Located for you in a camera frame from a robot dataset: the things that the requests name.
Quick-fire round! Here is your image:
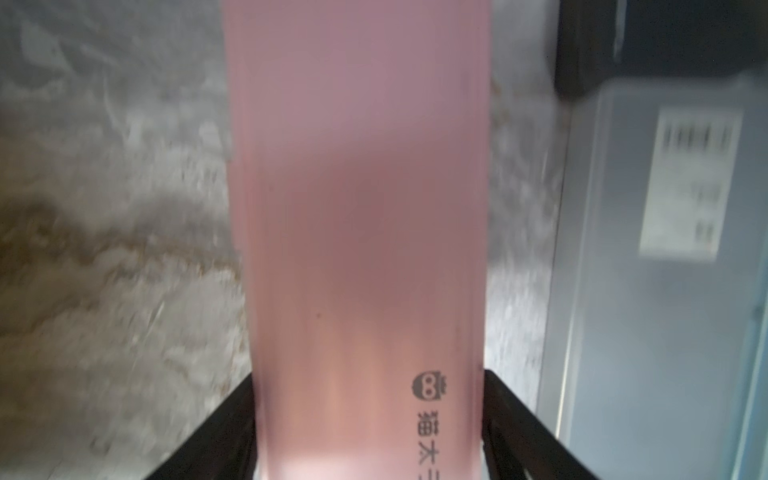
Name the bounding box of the grey pencil case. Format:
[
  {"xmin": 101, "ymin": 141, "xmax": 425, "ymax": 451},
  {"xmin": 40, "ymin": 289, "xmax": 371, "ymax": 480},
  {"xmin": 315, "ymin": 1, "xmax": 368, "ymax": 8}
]
[{"xmin": 537, "ymin": 81, "xmax": 767, "ymax": 479}]

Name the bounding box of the light blue pencil case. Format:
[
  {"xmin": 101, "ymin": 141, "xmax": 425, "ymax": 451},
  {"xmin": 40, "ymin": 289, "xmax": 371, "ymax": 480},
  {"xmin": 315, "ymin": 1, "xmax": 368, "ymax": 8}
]
[{"xmin": 729, "ymin": 260, "xmax": 767, "ymax": 479}]

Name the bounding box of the black pencil case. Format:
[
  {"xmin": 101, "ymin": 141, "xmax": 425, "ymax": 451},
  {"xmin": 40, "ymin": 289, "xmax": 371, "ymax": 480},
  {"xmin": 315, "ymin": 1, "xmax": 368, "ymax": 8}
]
[{"xmin": 554, "ymin": 0, "xmax": 767, "ymax": 100}]

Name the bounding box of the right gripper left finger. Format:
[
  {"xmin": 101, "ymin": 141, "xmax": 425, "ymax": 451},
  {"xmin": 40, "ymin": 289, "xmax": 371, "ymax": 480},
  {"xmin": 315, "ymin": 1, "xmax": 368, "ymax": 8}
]
[{"xmin": 147, "ymin": 375, "xmax": 257, "ymax": 480}]

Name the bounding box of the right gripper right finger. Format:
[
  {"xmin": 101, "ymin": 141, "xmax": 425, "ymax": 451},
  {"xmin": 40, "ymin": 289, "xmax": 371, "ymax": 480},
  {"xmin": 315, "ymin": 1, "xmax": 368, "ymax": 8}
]
[{"xmin": 482, "ymin": 369, "xmax": 596, "ymax": 480}]

